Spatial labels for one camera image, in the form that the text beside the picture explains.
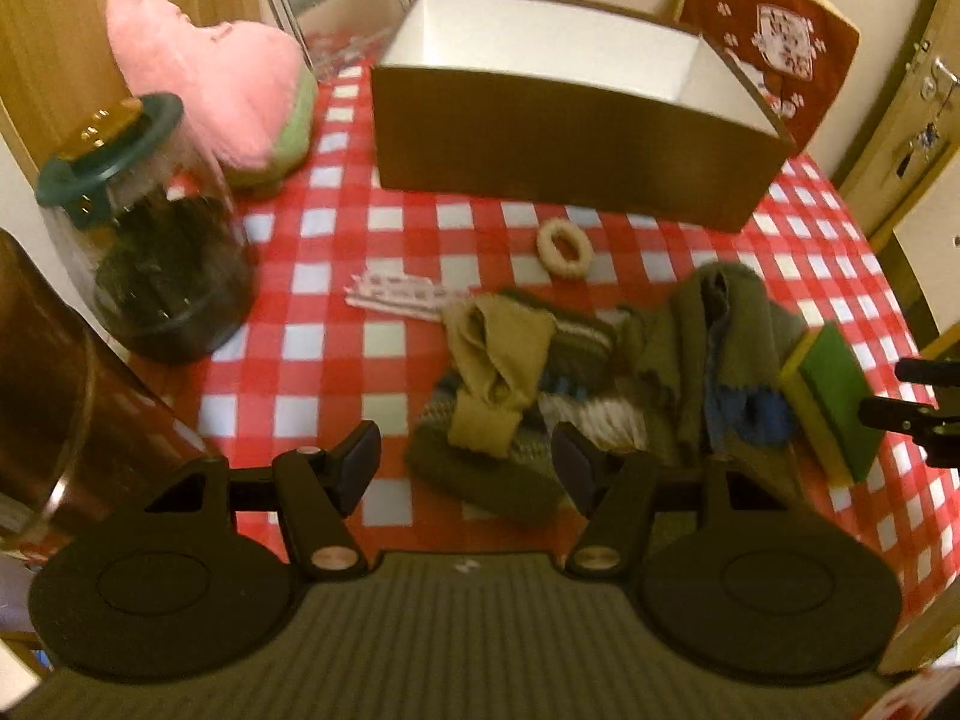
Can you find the green striped sock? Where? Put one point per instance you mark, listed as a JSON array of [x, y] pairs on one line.
[[480, 480]]

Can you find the wooden door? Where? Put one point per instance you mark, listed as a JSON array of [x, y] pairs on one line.
[[885, 165]]

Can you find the red checkered tablecloth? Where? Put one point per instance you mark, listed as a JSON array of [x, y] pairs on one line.
[[337, 240]]

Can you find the glass jar with green lid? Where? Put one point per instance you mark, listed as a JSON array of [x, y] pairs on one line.
[[172, 285]]

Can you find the pink plush toy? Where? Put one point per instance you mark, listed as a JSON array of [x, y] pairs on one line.
[[210, 75]]

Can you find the brown storage box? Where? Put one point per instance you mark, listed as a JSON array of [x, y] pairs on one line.
[[562, 142]]

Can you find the red cat print cushion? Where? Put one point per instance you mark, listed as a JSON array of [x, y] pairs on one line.
[[750, 15]]

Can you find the wooden wardrobe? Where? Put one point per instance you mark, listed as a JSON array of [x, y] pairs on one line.
[[60, 15]]

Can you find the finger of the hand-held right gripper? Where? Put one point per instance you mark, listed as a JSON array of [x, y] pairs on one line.
[[892, 414], [922, 373]]

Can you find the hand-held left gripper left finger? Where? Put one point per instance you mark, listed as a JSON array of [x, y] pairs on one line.
[[356, 465]]

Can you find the cream hair scrunchie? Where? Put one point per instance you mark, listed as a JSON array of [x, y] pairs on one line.
[[544, 247]]

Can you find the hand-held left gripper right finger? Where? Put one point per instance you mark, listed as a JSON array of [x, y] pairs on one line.
[[574, 469]]

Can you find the brown glass container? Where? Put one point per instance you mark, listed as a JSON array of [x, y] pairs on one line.
[[60, 390]]

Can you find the hanging keys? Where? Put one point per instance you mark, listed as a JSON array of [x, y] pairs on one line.
[[919, 146]]

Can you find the metal door lock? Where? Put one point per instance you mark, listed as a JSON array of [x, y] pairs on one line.
[[937, 75]]

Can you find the tan sock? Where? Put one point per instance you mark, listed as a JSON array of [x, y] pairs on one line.
[[487, 360]]

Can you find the olive green sock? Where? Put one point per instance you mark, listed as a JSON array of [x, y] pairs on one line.
[[675, 360]]

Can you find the green and yellow sponge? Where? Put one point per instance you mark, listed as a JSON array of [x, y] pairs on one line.
[[832, 390]]

